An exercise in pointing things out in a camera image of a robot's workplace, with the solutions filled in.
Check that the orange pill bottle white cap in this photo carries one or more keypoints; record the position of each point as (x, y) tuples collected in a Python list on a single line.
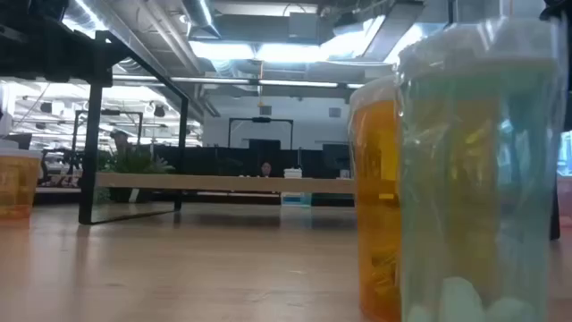
[(18, 188), (375, 179)]

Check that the green pill vial white cap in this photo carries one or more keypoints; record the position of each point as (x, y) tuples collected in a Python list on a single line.
[(482, 201)]

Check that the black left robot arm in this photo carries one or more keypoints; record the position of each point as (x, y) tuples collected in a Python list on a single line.
[(44, 53)]

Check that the person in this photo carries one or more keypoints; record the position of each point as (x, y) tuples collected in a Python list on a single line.
[(120, 143), (266, 169)]

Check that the clear acrylic tray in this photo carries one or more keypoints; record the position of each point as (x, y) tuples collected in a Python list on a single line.
[(223, 183)]

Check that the dark office partition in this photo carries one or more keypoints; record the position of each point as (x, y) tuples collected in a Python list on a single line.
[(214, 161)]

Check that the white tube light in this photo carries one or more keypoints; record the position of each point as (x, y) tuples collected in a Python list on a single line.
[(214, 80)]

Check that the bright ceiling light panel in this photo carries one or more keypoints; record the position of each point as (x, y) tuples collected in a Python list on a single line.
[(286, 51)]

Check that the potted succulent plant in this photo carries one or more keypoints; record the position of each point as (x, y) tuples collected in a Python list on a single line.
[(134, 163)]

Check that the black desk monitor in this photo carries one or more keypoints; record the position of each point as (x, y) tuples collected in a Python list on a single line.
[(20, 141)]

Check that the black robot station frame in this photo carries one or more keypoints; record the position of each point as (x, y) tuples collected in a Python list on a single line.
[(109, 112), (261, 120)]

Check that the grey wall box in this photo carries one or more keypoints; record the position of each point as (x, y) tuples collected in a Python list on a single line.
[(265, 110), (334, 112)]

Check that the silver air duct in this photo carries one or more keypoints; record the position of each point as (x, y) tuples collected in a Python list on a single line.
[(201, 18)]

